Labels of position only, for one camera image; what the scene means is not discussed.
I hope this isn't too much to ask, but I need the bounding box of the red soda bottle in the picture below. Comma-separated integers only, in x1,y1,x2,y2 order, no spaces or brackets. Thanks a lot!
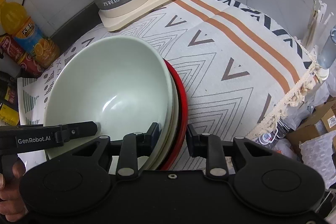
0,33,47,78

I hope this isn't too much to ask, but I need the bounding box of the grey-blue plastic cup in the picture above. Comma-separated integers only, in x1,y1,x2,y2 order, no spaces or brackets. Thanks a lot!
317,26,336,71

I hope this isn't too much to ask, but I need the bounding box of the pale green bowl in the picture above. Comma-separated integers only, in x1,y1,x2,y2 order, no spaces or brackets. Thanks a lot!
43,35,169,161

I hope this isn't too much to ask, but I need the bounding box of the person's left hand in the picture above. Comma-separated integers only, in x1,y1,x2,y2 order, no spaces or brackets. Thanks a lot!
0,160,27,214

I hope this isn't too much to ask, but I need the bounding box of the clear plastic bottle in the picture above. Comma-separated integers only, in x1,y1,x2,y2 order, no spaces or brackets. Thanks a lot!
258,121,290,145

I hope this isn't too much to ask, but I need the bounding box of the yellow and black packet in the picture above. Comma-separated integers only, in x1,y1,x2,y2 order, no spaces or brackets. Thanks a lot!
0,70,20,126

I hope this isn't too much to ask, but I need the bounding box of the white printed bowl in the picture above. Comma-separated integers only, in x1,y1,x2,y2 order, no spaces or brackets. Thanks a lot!
143,57,176,171

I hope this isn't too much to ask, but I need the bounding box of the bundle of wrapped chopsticks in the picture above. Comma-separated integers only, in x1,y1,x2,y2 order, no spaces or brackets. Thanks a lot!
300,0,334,52

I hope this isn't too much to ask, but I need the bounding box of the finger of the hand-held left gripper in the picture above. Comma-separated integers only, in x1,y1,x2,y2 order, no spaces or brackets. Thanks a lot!
61,121,98,142

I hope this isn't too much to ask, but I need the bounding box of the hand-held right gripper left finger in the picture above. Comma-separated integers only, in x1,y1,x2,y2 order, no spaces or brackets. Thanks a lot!
70,122,160,178

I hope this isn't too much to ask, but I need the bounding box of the cardboard box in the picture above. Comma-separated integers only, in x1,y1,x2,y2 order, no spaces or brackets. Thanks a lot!
286,99,336,146

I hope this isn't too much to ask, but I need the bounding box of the patterned tablecloth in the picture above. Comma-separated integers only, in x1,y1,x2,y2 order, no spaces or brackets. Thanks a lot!
17,0,320,171

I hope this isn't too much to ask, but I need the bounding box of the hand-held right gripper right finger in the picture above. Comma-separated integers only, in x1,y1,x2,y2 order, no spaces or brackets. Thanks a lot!
186,124,266,178

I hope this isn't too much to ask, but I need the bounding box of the bubble wrap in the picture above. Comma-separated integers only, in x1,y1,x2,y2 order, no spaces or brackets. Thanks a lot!
299,132,336,175

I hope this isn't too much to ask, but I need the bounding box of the cream kettle base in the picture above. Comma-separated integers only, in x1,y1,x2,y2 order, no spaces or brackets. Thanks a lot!
98,0,185,32

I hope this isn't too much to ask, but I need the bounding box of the orange juice bottle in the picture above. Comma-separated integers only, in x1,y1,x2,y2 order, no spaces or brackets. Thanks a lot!
0,0,61,68

